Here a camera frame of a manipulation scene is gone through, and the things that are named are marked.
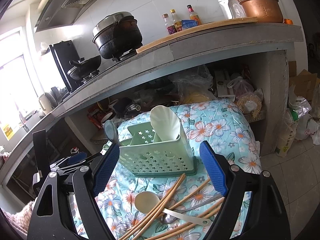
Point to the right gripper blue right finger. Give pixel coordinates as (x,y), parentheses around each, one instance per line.
(266,217)

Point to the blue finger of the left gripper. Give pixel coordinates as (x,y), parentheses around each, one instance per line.
(76,158)

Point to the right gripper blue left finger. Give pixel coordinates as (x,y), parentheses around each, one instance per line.
(52,217)

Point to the cream rice spoon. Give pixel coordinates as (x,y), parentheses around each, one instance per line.
(150,203)

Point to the small steel spoon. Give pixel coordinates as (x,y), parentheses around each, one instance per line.
(172,216)

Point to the white shell rice paddle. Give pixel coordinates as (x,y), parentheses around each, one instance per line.
(165,122)

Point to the floral blue quilt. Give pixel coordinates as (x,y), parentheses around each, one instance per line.
(218,122)

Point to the mint green utensil caddy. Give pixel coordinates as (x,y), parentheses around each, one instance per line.
(144,154)

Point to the black wok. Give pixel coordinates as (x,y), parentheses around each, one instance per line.
(84,68)

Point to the large black stock pot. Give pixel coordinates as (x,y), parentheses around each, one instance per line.
(117,34)

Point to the range hood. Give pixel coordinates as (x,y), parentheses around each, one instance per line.
(60,13)

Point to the dark vinegar bottle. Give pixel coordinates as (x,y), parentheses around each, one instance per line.
(169,24)

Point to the wooden cutting board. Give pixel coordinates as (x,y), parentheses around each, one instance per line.
(203,27)

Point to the yellow cap sauce bottle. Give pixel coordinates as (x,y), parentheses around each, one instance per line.
(177,21)

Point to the blue seasoning packet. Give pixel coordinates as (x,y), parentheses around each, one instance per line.
(187,24)

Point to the grey concrete counter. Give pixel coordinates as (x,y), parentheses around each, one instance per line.
(267,42)

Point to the red cap sauce bottle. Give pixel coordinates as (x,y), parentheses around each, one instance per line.
(193,15)

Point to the copper pot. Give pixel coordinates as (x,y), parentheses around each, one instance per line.
(266,11)

